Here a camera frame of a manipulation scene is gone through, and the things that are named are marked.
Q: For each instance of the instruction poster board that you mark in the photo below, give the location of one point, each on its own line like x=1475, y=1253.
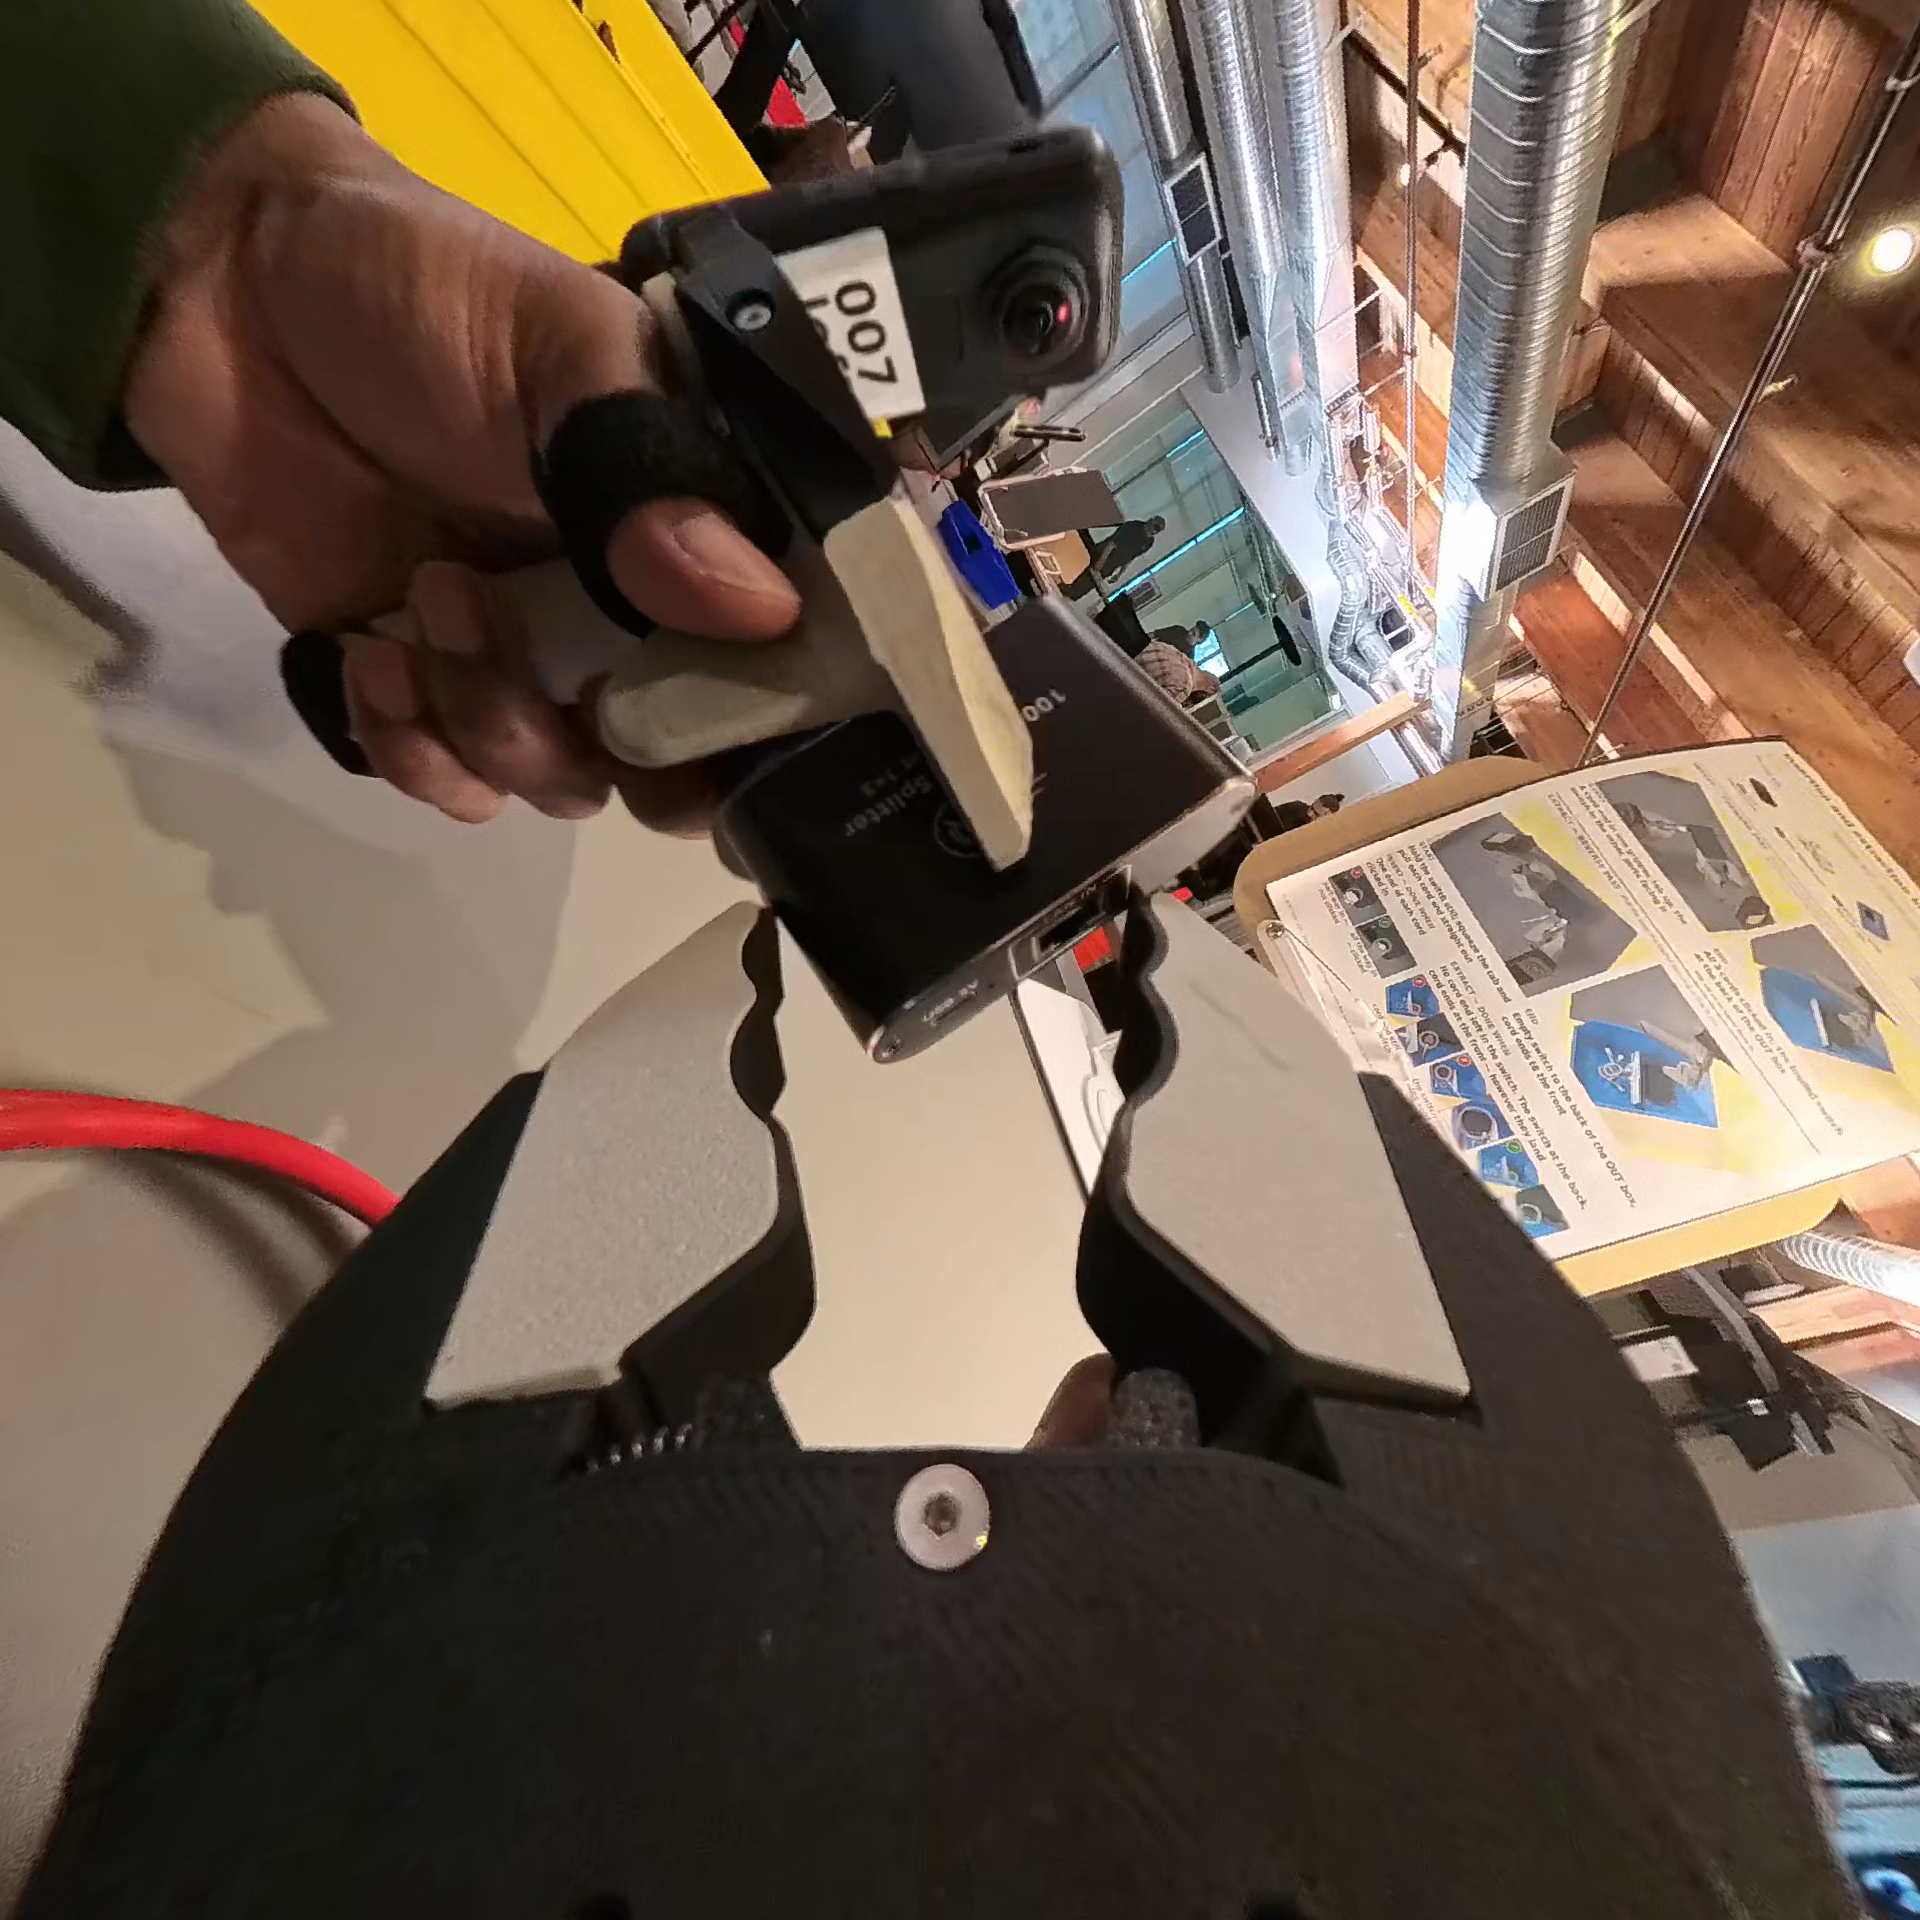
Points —
x=1681, y=1253

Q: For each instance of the person's right hand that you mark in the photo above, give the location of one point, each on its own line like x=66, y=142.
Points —
x=1076, y=1402

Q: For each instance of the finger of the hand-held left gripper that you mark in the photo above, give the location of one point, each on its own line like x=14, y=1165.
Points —
x=721, y=702
x=939, y=661

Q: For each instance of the black metal pole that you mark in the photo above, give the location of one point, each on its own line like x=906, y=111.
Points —
x=1696, y=520

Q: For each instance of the printed instruction sheet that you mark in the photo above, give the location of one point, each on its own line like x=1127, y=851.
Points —
x=1651, y=975

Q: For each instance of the white sheet stand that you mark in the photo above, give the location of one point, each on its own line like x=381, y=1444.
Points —
x=1068, y=1103

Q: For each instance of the silver ventilation duct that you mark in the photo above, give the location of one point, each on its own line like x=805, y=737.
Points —
x=1530, y=224
x=1860, y=1262
x=1244, y=151

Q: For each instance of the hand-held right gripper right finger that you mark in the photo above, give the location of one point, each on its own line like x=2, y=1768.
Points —
x=1274, y=1185

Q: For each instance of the black ethernet port box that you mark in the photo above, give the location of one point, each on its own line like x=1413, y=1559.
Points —
x=1081, y=721

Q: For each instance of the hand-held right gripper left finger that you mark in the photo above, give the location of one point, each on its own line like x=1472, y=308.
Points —
x=614, y=1171

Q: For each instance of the blue plastic bin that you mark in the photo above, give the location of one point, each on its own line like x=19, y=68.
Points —
x=969, y=548

